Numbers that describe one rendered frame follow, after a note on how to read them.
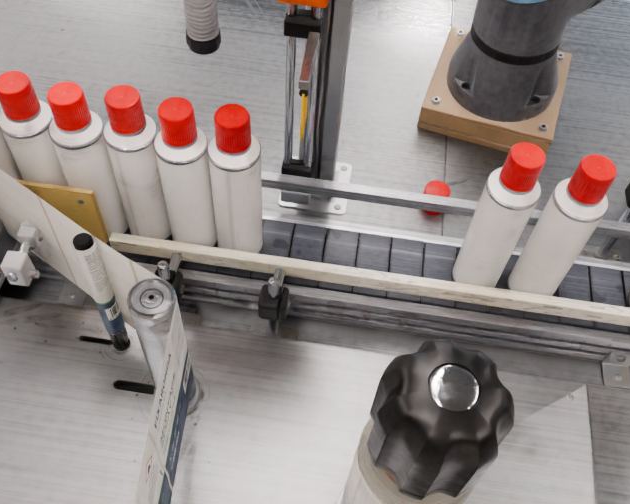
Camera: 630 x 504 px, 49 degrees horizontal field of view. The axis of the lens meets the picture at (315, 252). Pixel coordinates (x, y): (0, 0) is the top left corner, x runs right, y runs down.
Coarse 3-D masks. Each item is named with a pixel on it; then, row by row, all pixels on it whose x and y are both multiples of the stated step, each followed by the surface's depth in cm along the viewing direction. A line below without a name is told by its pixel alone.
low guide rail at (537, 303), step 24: (120, 240) 76; (144, 240) 76; (168, 240) 76; (216, 264) 77; (240, 264) 76; (264, 264) 75; (288, 264) 75; (312, 264) 75; (384, 288) 76; (408, 288) 75; (432, 288) 74; (456, 288) 74; (480, 288) 75; (552, 312) 75; (576, 312) 74; (600, 312) 74; (624, 312) 74
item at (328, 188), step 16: (272, 176) 76; (288, 176) 76; (304, 192) 76; (320, 192) 76; (336, 192) 76; (352, 192) 75; (368, 192) 75; (384, 192) 75; (400, 192) 75; (416, 208) 76; (432, 208) 75; (448, 208) 75; (464, 208) 75; (528, 224) 75; (608, 224) 74; (624, 224) 74
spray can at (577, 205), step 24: (600, 168) 62; (576, 192) 64; (600, 192) 63; (552, 216) 67; (576, 216) 65; (600, 216) 65; (528, 240) 73; (552, 240) 68; (576, 240) 67; (528, 264) 73; (552, 264) 71; (528, 288) 75; (552, 288) 75
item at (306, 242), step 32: (288, 224) 82; (128, 256) 79; (288, 256) 81; (320, 256) 80; (352, 256) 80; (384, 256) 81; (416, 256) 81; (448, 256) 81; (512, 256) 81; (320, 288) 78; (352, 288) 79; (576, 288) 79; (608, 288) 80; (544, 320) 77; (576, 320) 77
